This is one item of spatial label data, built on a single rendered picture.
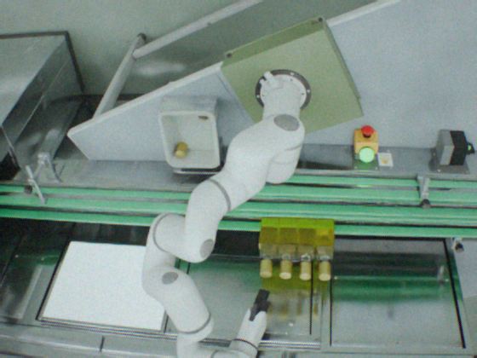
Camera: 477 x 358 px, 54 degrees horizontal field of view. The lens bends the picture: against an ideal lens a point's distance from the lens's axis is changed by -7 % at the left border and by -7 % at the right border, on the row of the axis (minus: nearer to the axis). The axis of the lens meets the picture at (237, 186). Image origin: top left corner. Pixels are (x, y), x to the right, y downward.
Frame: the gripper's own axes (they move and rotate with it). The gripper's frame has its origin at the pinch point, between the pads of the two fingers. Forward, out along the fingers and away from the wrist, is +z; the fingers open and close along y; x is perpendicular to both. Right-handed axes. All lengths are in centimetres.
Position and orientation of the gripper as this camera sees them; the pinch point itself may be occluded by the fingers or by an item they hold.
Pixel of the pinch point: (262, 301)
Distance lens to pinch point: 141.6
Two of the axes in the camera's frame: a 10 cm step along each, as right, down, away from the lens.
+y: -0.6, -7.0, -7.1
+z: 3.5, -6.8, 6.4
